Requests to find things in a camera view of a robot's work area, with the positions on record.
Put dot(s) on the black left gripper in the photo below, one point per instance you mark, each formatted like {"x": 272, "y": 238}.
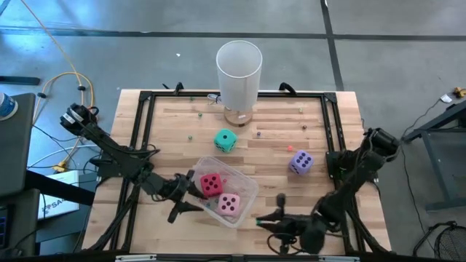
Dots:
{"x": 171, "y": 189}

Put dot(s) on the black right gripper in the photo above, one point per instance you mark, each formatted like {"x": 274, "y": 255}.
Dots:
{"x": 295, "y": 225}

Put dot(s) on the large red foam die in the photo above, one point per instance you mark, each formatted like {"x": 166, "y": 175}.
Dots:
{"x": 211, "y": 185}

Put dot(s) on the large pink foam die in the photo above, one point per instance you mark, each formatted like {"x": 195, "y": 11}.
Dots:
{"x": 229, "y": 205}

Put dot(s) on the clear plastic bin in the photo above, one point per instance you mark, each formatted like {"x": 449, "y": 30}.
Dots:
{"x": 240, "y": 182}

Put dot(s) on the large purple foam die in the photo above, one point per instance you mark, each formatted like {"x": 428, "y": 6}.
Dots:
{"x": 301, "y": 162}

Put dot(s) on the large teal foam die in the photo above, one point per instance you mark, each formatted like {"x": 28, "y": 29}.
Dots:
{"x": 225, "y": 140}

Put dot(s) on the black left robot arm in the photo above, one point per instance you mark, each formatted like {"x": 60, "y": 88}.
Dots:
{"x": 109, "y": 144}

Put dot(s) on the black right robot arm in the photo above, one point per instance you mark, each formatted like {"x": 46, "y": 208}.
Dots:
{"x": 353, "y": 171}

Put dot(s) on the white shade wooden base lamp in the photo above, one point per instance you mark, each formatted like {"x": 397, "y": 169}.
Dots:
{"x": 238, "y": 80}

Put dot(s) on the white printed box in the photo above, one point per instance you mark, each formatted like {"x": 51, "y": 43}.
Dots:
{"x": 62, "y": 196}

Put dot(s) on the black desk beam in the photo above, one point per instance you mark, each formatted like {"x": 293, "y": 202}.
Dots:
{"x": 58, "y": 187}

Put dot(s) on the grey metal table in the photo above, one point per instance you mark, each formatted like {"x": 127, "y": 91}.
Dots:
{"x": 435, "y": 167}

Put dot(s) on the black equipment box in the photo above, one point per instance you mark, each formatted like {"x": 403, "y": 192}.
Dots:
{"x": 22, "y": 218}

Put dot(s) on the dark grey desk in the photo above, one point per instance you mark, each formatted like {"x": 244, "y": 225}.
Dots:
{"x": 14, "y": 153}

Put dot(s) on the blue and white canister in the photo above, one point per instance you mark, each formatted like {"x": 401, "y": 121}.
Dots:
{"x": 6, "y": 105}

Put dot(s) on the black floor foot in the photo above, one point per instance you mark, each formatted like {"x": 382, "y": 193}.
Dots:
{"x": 18, "y": 80}

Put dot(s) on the white tag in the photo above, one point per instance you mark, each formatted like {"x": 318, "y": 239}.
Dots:
{"x": 446, "y": 98}

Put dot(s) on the small yellow object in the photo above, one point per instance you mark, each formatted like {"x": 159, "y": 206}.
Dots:
{"x": 459, "y": 91}

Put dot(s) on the black aluminium frame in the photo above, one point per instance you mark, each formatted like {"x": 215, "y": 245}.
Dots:
{"x": 269, "y": 95}

